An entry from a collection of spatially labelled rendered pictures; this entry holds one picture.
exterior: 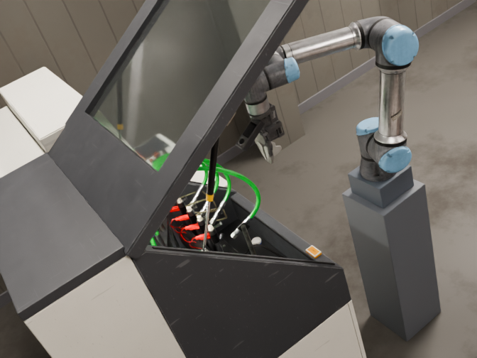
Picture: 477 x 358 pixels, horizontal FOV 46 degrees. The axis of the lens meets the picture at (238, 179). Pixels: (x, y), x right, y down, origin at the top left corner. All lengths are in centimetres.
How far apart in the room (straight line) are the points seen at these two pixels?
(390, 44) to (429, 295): 134
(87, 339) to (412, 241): 148
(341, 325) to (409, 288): 67
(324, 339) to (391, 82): 90
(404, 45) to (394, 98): 19
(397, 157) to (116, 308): 113
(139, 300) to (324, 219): 221
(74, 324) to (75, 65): 242
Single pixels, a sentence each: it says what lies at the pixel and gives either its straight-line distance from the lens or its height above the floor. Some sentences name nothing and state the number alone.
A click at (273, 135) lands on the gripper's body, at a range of 191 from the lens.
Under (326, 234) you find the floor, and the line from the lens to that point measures 344.
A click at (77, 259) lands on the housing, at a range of 143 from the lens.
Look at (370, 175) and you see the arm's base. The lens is 228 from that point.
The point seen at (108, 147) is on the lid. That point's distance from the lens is 168.
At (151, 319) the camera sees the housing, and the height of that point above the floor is 125.
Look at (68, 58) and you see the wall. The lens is 364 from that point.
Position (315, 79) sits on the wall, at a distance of 469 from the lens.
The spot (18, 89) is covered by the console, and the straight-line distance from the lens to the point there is 253.
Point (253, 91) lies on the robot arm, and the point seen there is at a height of 151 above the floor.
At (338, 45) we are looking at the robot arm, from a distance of 198.
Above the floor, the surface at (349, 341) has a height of 61.
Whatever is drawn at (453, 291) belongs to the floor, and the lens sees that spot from 305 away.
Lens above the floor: 231
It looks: 34 degrees down
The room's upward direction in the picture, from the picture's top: 20 degrees counter-clockwise
